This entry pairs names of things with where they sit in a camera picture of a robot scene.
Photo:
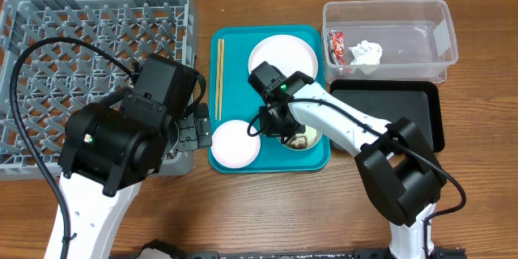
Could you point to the white rice grains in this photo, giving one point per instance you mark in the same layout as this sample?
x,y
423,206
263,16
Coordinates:
x,y
310,134

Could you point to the red snack wrapper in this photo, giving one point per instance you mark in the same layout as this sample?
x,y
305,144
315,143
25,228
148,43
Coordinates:
x,y
337,48

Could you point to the small pink saucer plate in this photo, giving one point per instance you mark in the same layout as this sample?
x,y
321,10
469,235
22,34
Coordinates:
x,y
234,144

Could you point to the right wooden chopstick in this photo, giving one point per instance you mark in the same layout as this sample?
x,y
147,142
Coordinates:
x,y
221,75

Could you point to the wooden chopstick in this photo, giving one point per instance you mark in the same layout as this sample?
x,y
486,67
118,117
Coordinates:
x,y
221,75
217,79

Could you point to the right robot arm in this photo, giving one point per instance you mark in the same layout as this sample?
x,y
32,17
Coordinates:
x,y
399,171

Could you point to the grey plastic dish rack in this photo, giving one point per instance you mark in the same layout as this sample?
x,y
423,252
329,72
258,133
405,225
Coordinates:
x,y
95,45

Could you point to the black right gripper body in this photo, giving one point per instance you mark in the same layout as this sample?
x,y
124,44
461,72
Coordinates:
x,y
283,127

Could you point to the white napkin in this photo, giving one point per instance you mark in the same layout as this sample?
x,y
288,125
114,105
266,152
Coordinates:
x,y
366,53

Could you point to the grey-green ceramic bowl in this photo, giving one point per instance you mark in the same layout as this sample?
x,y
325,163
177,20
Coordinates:
x,y
299,131

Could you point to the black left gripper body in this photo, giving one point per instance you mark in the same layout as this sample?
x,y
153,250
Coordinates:
x,y
187,141

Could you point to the black rectangular tray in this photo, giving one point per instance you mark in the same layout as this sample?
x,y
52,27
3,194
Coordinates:
x,y
392,100

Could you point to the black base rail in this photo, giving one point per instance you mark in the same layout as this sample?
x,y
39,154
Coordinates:
x,y
161,249

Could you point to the left wooden chopstick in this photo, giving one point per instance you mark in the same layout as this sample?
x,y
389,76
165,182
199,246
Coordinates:
x,y
217,79

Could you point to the clear plastic waste bin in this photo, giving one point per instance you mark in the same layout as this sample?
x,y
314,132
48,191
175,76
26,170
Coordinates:
x,y
417,37

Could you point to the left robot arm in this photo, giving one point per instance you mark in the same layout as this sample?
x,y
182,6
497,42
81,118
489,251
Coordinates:
x,y
111,147

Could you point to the teal plastic tray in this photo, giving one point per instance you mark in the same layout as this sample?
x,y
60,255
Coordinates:
x,y
241,102

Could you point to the brown food scrap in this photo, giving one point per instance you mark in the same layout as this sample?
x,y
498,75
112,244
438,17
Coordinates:
x,y
298,142

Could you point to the large white round plate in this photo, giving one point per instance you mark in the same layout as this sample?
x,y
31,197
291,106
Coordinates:
x,y
285,52

